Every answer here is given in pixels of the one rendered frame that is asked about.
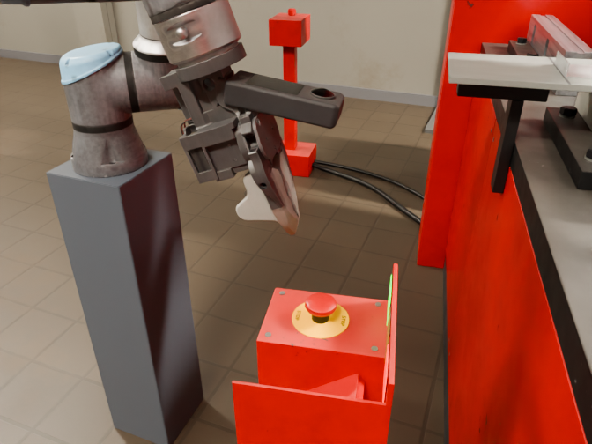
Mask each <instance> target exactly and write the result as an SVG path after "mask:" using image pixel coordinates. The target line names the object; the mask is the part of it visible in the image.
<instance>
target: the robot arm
mask: <svg viewBox="0 0 592 444"><path fill-rule="evenodd" d="M129 1H135V4H136V10H137V22H138V27H139V35H138V36H137V37H136V39H135V40H133V48H134V51H123V49H122V47H121V45H120V44H118V43H114V42H111V43H99V44H93V45H89V46H85V47H82V48H77V49H74V50H71V51H70V52H68V53H66V54H65V55H63V56H62V58H61V59H60V63H59V66H60V71H61V76H62V80H61V82H62V85H63V88H64V92H65V96H66V100H67V104H68V108H69V112H70V118H71V122H72V127H73V140H72V153H71V156H70V161H71V164H72V168H73V170H74V172H75V173H77V174H80V175H83V176H86V177H92V178H106V177H115V176H119V175H124V174H129V173H132V172H134V171H136V170H138V169H139V168H141V167H143V166H144V165H145V164H146V163H147V161H148V153H147V149H146V146H145V144H144V143H143V142H142V140H141V137H140V136H139V134H138V132H137V129H136V127H135V124H134V121H133V115H132V113H137V112H148V111H159V110H169V109H178V110H182V112H183V114H184V116H185V118H186V120H185V121H184V122H183V123H182V124H181V134H182V136H181V137H180V138H179V141H180V143H181V146H182V148H183V150H184V151H185V153H186V156H187V158H188V160H189V163H190V165H191V166H192V168H193V170H194V173H195V175H196V178H197V179H198V181H199V183H200V184H201V183H204V182H207V181H214V180H217V182H218V181H223V180H227V179H231V178H233V177H234V176H235V175H236V174H237V173H238V172H240V171H244V170H248V169H249V172H247V173H246V174H245V176H244V178H243V183H244V185H245V188H246V190H245V192H244V196H245V198H244V199H243V200H242V201H241V202H240V203H238V204H237V206H236V212H237V214H238V216H239V217H240V218H241V219H243V220H247V221H277V222H278V223H279V224H280V225H281V226H282V227H283V228H284V229H285V230H286V231H287V232H288V233H289V234H290V235H293V234H296V231H297V227H298V223H299V217H300V213H299V206H298V201H297V196H296V191H295V187H294V183H293V177H292V170H291V167H290V163H289V159H288V156H287V153H286V149H285V145H284V143H283V140H282V138H281V136H280V134H279V129H278V125H277V122H276V119H275V117H274V116H278V117H282V118H285V119H290V120H294V121H297V122H304V123H308V124H312V125H315V126H320V127H323V128H327V129H333V128H334V127H335V126H336V125H337V121H338V119H339V117H340V115H341V114H342V110H343V105H344V96H343V94H342V93H340V92H333V91H330V90H328V89H326V88H317V87H313V86H310V85H303V84H298V83H294V82H290V81H286V80H283V79H278V78H271V77H267V76H263V75H259V74H255V73H251V72H247V71H243V70H239V71H238V72H236V73H235V74H234V71H233V70H232V68H231V66H230V65H232V64H234V63H237V62H238V61H240V60H241V59H243V58H244V57H246V56H247V54H246V51H245V49H244V47H243V45H242V42H238V40H239V39H240V38H241V32H240V29H239V27H238V25H237V22H236V20H235V17H234V15H233V11H232V9H231V6H230V4H229V2H228V0H216V1H215V0H0V4H22V5H24V6H25V7H27V6H30V4H65V3H94V2H96V3H105V2H129ZM213 1H214V2H213ZM193 9H194V10H193ZM185 122H187V123H188V126H187V127H186V125H185ZM183 124H184V128H185V129H183V130H182V125H183ZM183 132H184V133H183ZM192 132H195V133H193V134H191V133H192ZM190 134H191V135H190Z"/></svg>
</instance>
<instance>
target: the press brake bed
mask: <svg viewBox="0 0 592 444"><path fill-rule="evenodd" d="M500 135H501V133H500V126H499V124H498V120H497V117H496V114H495V111H494V107H493V104H492V99H488V98H475V97H472V101H471V106H470V115H469V120H468V125H467V130H466V136H465V141H464V146H463V151H462V160H461V165H460V171H459V176H458V181H457V186H456V192H455V200H454V206H453V211H452V216H451V221H450V227H449V231H448V241H447V246H446V255H445V261H444V266H443V352H444V444H588V442H587V438H586V435H585V432H584V429H583V425H582V422H581V416H580V413H579V410H578V407H577V403H576V400H575V397H574V392H573V388H572V385H571V382H570V378H569V375H568V372H567V369H566V363H565V360H564V356H563V353H562V350H561V347H560V343H559V338H558V334H557V331H556V328H555V325H554V321H553V318H552V315H551V310H550V306H549V303H548V300H547V296H546V293H545V289H544V284H543V281H542V278H541V274H540V271H539V268H538V265H537V259H536V256H535V252H534V249H533V246H532V243H531V239H530V237H529V230H528V228H527V224H526V221H525V217H524V214H523V211H522V206H521V202H520V199H519V196H518V192H517V189H516V186H515V183H514V177H513V174H512V170H511V167H510V166H509V169H508V174H507V181H506V185H505V188H504V193H493V192H492V186H491V180H492V172H493V169H494V164H495V159H496V155H497V151H498V147H499V142H500Z"/></svg>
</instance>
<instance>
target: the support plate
mask: <svg viewBox="0 0 592 444"><path fill-rule="evenodd" d="M566 60H567V61H568V62H569V63H570V64H582V65H592V59H575V58H566ZM567 79H568V81H569V82H570V83H571V84H570V85H569V84H568V83H567V82H566V81H565V79H564V78H563V77H562V75H561V74H560V73H559V71H558V70H557V69H556V67H555V66H554V65H553V63H552V62H551V60H550V59H549V58H548V57H540V56H523V55H488V54H471V53H454V52H448V82H449V83H450V84H463V85H490V86H505V87H519V88H533V89H547V90H561V91H576V92H590V93H592V79H590V78H567Z"/></svg>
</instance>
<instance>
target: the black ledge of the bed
mask: <svg viewBox="0 0 592 444"><path fill-rule="evenodd" d="M507 46H508V44H505V43H486V42H483V43H482V45H481V50H480V54H488V55H506V56H510V55H509V53H508V51H507ZM575 99H576V96H565V95H555V94H554V92H553V91H552V90H550V91H549V95H548V99H547V101H546V102H540V101H527V100H525V101H524V104H523V108H522V115H521V119H520V123H519V127H518V130H517V135H516V139H515V143H514V149H513V154H512V158H511V162H510V167H511V170H512V174H513V177H514V183H515V186H516V189H517V192H518V196H519V199H520V202H521V206H522V211H523V214H524V217H525V221H526V224H527V228H528V230H529V237H530V239H531V243H532V246H533V249H534V252H535V256H536V261H537V265H538V268H539V271H540V274H541V278H542V281H543V284H544V289H545V293H546V296H547V300H548V303H549V306H550V310H551V315H552V318H553V321H554V325H555V328H556V331H557V334H558V338H559V343H560V347H561V350H562V353H563V356H564V360H565V363H566V369H567V372H568V375H569V378H570V382H571V385H572V388H573V393H574V397H575V400H576V403H577V407H578V410H579V413H580V416H581V422H582V425H583V429H584V432H585V435H586V438H587V442H588V444H592V190H584V189H577V188H576V186H575V185H574V182H573V180H572V178H571V176H570V174H569V173H568V171H567V169H566V166H565V164H564V162H563V160H562V158H561V157H560V155H559V152H558V150H557V148H556V146H555V144H554V143H553V141H552V139H551V136H550V134H549V132H548V130H547V129H546V127H545V125H544V121H543V119H544V113H545V109H546V108H547V107H563V106H565V105H567V106H573V105H574V102H575ZM507 102H508V100H502V99H492V104H493V107H494V111H495V114H496V117H497V120H498V124H499V129H500V133H501V131H502V126H503V122H504V118H505V113H506V109H507Z"/></svg>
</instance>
